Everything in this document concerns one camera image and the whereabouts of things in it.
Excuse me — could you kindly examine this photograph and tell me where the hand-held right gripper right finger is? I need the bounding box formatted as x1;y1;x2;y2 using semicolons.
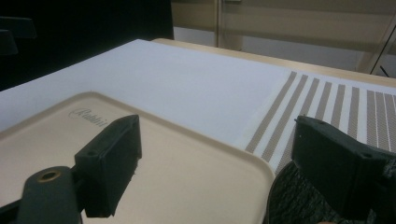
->
292;115;390;220

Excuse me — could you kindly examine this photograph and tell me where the light wooden shelf unit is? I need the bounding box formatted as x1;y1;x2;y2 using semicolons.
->
170;0;396;74

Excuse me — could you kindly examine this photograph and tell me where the black textured oval plate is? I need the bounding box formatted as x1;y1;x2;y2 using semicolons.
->
264;160;396;224

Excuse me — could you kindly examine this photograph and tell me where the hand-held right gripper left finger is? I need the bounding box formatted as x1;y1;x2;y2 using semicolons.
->
74;114;143;218

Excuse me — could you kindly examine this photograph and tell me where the striped woven placemat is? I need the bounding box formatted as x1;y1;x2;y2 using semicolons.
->
239;70;396;174

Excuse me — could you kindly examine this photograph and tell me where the beige plastic tray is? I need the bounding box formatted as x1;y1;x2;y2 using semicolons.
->
0;91;276;224

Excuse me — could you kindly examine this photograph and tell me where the white board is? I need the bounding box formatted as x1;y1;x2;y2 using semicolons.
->
0;38;293;150

